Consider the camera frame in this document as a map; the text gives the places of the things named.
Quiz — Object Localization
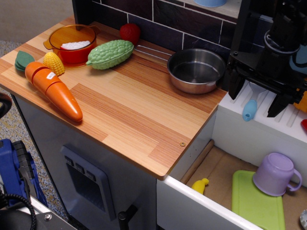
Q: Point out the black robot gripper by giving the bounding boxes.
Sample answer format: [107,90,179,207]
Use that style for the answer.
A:
[227,51,307,117]

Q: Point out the light blue spatula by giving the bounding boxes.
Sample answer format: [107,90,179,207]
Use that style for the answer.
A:
[242,81,267,122]

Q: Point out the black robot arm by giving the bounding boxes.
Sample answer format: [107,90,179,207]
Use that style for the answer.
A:
[223,0,307,117]

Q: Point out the stainless steel pan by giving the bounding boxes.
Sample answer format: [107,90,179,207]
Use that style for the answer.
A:
[134,44,227,94]

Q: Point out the white dish rack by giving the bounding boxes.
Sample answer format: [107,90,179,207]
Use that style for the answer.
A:
[212,83,307,186]

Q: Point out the yellow toy piece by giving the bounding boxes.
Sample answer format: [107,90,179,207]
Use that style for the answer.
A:
[294,91,307,113]

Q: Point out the red toy piece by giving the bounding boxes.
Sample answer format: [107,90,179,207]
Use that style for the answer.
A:
[301,119,307,131]

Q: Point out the purple plastic cup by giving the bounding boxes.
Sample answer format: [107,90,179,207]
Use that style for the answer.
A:
[253,152,302,196]

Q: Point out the light blue bowl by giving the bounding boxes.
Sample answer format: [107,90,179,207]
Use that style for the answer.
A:
[194,0,227,8]

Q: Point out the lime green cutting board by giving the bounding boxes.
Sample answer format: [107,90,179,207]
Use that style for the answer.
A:
[231,170,285,230]

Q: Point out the yellow toy banana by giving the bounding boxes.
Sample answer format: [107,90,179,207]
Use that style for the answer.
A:
[191,178,209,194]

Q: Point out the white toy sink basin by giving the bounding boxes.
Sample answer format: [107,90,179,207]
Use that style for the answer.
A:
[156,110,307,230]

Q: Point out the red toy strawberry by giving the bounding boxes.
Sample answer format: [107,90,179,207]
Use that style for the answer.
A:
[119,23,141,45]

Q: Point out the green toy bitter gourd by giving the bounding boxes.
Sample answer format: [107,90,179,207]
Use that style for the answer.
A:
[86,40,134,70]

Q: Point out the orange transparent toy pot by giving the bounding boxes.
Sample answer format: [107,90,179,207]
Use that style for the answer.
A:
[43,24,101,67]

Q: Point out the grey toy oven door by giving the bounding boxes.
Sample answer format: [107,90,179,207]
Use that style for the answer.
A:
[60,146,115,221]

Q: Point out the yellow toy corn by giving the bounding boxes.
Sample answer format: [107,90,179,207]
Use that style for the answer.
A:
[43,52,65,76]

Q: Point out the orange toy carrot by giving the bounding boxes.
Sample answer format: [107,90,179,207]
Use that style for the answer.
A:
[25,61,83,122]

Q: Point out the dark green toy leaves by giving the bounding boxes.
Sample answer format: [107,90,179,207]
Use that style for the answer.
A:
[14,50,35,72]

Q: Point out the black oven handle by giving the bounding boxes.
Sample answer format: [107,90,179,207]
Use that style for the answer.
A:
[118,205,138,230]

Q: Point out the black cable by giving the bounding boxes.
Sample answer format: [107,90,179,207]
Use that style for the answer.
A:
[0,189,37,230]

